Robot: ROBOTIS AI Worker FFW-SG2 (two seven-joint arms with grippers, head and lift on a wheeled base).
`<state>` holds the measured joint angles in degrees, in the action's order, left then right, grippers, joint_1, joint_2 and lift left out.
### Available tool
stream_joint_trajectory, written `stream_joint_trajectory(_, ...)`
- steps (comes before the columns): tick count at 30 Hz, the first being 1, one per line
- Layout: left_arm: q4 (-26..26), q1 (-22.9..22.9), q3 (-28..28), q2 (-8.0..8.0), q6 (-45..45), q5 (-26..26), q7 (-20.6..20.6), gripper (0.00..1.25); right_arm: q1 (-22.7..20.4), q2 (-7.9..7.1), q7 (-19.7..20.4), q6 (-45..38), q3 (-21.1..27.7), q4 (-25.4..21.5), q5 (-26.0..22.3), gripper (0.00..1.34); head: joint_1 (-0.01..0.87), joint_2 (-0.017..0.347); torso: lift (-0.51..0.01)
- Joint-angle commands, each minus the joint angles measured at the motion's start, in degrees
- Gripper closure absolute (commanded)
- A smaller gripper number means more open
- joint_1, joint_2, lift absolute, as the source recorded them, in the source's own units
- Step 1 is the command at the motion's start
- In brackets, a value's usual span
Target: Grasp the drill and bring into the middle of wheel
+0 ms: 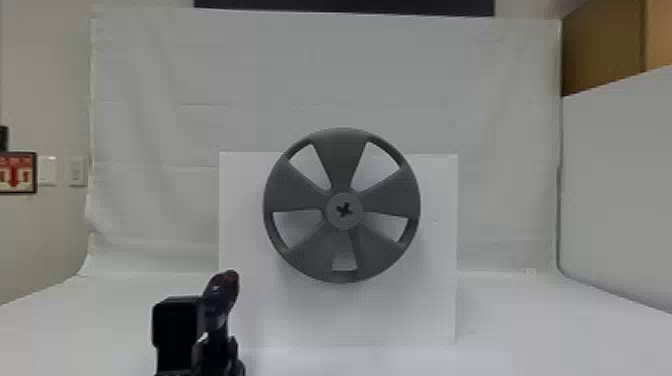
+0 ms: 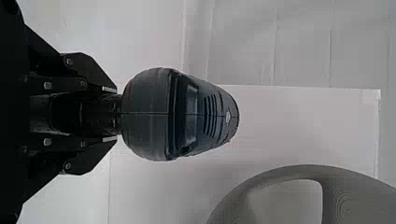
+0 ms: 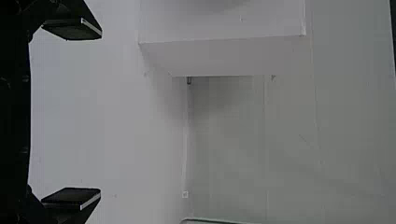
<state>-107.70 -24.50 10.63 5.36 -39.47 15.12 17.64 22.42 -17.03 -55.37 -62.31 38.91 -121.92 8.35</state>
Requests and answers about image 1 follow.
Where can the drill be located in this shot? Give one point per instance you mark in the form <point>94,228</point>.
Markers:
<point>219,304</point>

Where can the grey wheel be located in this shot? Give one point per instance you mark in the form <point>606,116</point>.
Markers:
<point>304,189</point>

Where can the white panel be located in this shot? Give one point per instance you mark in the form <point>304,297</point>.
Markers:
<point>614,184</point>
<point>399,304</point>

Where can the cardboard box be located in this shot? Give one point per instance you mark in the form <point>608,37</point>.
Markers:
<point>598,47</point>

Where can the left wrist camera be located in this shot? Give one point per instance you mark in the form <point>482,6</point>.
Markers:
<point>176,328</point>

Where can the white wall switch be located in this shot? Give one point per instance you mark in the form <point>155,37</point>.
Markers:
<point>78,171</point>
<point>47,170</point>

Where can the red wall sign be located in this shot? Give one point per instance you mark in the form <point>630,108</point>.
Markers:
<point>17,172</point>

